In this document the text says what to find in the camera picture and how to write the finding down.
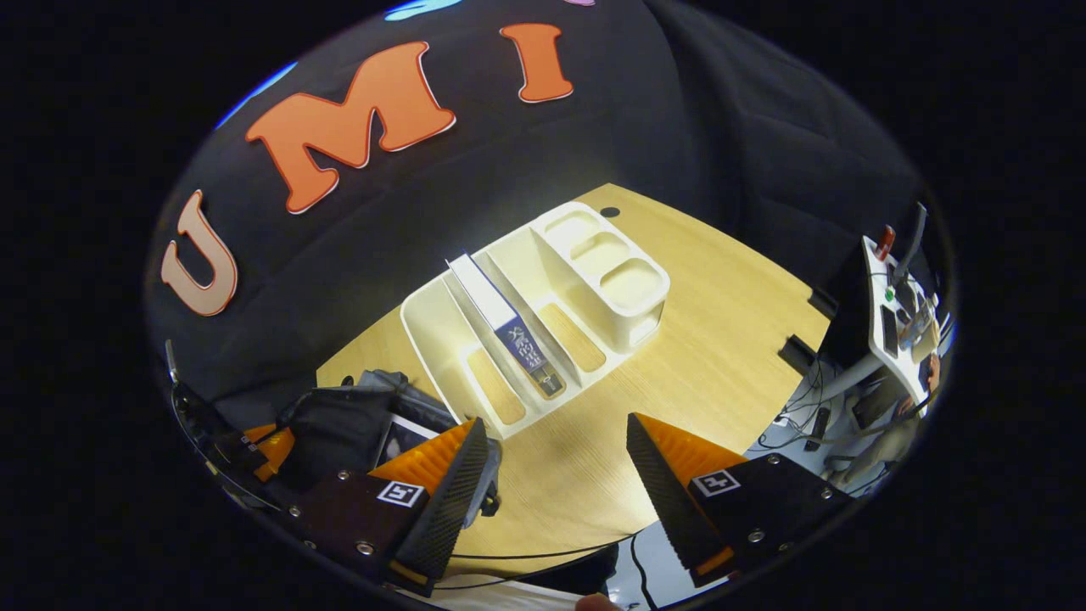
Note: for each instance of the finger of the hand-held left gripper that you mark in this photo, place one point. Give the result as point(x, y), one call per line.
point(276, 454)
point(259, 433)

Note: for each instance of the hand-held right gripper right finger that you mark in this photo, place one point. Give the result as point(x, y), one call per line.
point(670, 501)

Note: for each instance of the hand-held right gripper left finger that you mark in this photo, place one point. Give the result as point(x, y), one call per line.
point(441, 509)

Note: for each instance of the grey schoolbag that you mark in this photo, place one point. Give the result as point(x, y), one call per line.
point(339, 424)

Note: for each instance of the blue book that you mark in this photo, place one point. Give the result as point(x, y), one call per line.
point(505, 322)

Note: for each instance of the white bookshelf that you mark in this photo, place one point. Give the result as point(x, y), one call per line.
point(611, 288)

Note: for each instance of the white equipment stand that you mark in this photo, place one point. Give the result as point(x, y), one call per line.
point(887, 322)

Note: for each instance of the black table bracket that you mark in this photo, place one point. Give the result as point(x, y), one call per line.
point(797, 350)

